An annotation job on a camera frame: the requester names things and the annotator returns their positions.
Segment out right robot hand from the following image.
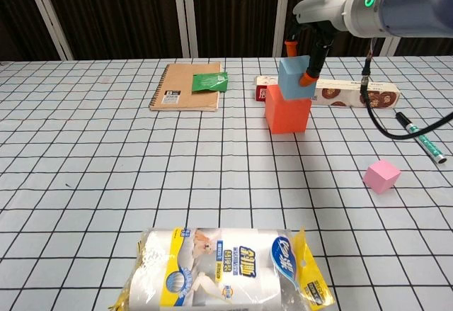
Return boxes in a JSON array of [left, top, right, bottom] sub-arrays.
[[285, 0, 353, 88]]

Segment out medium blue foam cube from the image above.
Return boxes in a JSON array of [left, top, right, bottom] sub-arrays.
[[277, 55, 317, 101]]

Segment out small pink foam cube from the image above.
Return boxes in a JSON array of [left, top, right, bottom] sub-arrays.
[[363, 159, 402, 195]]

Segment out long baking paper box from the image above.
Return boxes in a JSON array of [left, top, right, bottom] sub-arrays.
[[253, 75, 401, 111]]

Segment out large orange foam cube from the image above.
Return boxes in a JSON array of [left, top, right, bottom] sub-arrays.
[[264, 84, 313, 135]]

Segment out green foil sachet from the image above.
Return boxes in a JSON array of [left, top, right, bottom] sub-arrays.
[[190, 71, 229, 94]]

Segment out green marker pen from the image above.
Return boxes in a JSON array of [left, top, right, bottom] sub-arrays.
[[394, 111, 447, 165]]

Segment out brown spiral notebook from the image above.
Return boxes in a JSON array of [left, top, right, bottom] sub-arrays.
[[148, 62, 223, 113]]

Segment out checkered light blue tablecloth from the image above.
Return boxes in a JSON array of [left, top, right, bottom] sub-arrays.
[[0, 55, 453, 311]]

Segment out packaged white bag rolls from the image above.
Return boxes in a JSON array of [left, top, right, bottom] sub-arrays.
[[108, 226, 336, 311]]

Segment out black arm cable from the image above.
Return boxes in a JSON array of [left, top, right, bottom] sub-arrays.
[[360, 36, 453, 139]]

